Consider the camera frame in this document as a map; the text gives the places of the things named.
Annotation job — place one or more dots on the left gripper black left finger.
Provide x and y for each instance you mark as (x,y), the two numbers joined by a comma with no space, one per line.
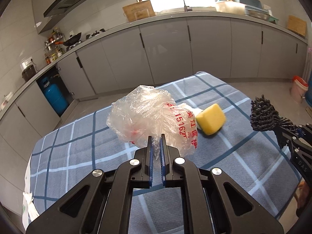
(143,173)

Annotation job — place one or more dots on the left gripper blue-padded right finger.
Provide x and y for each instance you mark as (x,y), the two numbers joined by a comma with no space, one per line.
(171,172)

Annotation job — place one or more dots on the clear plastic bag red print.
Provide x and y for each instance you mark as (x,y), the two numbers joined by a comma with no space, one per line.
(148,111)

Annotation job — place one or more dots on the grey kitchen cabinets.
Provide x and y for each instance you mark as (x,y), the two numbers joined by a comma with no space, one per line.
(154,51)

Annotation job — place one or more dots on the pink bucket with red bag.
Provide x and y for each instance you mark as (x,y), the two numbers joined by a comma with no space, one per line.
(298,89)

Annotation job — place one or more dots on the yellow sponge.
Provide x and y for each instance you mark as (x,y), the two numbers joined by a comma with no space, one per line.
(211,119)

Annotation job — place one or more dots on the wooden cutting board right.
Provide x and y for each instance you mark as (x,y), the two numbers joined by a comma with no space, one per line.
(297,25)

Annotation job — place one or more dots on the wooden cutting board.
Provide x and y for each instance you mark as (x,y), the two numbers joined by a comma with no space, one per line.
(139,10)
(297,25)

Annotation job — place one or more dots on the blue gas cylinder left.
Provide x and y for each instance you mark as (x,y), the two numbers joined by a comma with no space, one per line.
(54,96)

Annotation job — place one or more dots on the blue dish rack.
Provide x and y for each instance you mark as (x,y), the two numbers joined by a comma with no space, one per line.
(255,9)

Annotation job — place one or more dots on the wooden cutting board left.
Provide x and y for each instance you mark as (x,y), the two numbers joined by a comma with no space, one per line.
(139,10)

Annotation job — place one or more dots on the black wok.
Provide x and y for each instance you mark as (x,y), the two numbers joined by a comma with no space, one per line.
(71,41)

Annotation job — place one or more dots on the spice rack with bottles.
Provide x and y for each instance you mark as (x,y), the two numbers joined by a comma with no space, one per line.
(53,46)

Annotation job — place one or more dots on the dark rice cooker pot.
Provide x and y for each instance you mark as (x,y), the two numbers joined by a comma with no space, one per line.
(28,70)

